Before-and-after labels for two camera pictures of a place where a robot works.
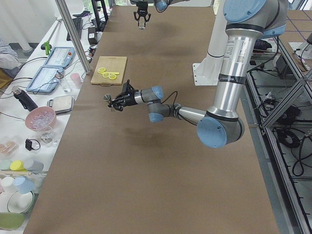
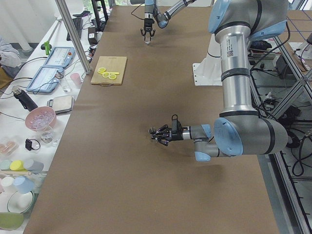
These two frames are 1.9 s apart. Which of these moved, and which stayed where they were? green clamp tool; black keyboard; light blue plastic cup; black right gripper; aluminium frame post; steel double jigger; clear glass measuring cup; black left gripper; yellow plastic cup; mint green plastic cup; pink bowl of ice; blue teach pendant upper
Moved: clear glass measuring cup; black right gripper; black left gripper; steel double jigger
Stayed: yellow plastic cup; light blue plastic cup; aluminium frame post; blue teach pendant upper; pink bowl of ice; mint green plastic cup; black keyboard; green clamp tool
